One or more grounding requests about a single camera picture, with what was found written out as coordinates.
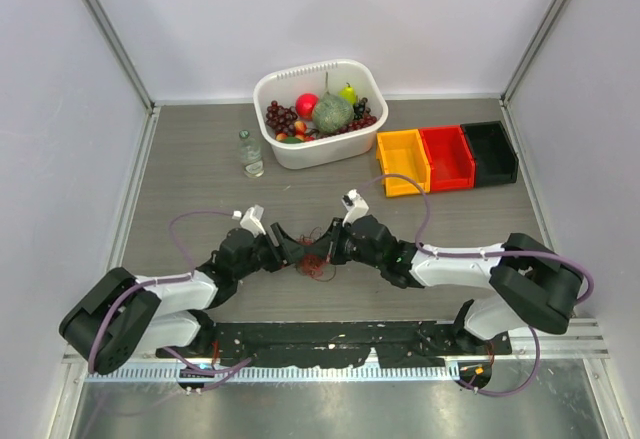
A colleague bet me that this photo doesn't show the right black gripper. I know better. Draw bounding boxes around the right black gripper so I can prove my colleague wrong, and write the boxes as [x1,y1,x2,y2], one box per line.
[307,217,384,270]

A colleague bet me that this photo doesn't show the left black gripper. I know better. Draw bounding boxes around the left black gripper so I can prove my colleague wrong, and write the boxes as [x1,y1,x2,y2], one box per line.
[234,222,307,281]

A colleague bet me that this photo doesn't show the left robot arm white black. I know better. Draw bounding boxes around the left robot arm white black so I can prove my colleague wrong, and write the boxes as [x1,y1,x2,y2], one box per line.
[59,226,306,375]

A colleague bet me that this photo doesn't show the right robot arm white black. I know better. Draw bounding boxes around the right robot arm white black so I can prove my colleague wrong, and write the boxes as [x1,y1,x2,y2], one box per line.
[305,215,586,354]

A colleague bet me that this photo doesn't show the clear glass bottle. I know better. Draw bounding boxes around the clear glass bottle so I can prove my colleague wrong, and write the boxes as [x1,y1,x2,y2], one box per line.
[239,130,264,178]

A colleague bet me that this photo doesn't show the small peaches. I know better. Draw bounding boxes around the small peaches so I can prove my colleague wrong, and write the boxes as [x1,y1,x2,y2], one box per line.
[273,119,317,143]

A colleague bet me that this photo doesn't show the yellow storage bin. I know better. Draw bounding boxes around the yellow storage bin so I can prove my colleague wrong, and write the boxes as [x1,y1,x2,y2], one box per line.
[376,129,431,197]

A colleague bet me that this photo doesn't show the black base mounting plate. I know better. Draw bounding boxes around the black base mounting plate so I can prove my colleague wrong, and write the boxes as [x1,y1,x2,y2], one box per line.
[174,321,512,369]

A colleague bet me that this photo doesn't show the green netted melon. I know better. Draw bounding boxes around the green netted melon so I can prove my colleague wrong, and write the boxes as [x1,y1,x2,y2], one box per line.
[312,94,354,133]

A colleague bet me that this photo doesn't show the white plastic basket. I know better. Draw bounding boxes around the white plastic basket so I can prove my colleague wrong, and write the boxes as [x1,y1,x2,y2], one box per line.
[253,59,389,170]

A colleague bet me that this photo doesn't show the red cherry bunch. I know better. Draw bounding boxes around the red cherry bunch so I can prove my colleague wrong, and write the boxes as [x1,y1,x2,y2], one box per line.
[317,115,378,139]

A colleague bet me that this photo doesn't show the dark red grape bunch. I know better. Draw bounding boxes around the dark red grape bunch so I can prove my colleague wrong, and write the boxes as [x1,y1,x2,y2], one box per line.
[265,100,299,132]

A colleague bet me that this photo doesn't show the dark purple grape bunch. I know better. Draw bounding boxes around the dark purple grape bunch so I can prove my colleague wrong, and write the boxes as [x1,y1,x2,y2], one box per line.
[353,97,371,120]

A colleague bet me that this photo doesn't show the red pomegranate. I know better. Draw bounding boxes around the red pomegranate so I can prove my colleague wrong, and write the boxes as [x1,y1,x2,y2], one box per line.
[295,93,319,120]

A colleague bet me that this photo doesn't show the red storage bin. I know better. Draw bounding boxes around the red storage bin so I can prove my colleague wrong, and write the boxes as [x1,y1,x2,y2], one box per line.
[419,126,476,193]

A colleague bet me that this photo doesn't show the green pear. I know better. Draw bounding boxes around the green pear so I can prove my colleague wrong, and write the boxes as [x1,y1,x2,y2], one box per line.
[339,83,358,106]

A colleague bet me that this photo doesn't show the black storage bin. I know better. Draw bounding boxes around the black storage bin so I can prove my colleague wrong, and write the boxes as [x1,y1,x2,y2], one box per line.
[461,121,519,188]

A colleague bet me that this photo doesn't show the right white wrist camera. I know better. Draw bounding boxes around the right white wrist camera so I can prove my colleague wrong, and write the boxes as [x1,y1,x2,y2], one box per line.
[341,189,369,226]

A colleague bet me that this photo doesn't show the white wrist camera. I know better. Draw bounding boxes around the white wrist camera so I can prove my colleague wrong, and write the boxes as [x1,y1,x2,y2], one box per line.
[239,205,266,237]
[341,189,369,226]

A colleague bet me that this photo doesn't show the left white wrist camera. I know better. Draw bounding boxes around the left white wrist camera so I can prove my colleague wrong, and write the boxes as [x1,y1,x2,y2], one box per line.
[239,205,266,237]

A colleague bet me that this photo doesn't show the white slotted cable duct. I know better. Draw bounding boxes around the white slotted cable duct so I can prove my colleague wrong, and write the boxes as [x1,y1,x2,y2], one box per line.
[86,361,459,384]

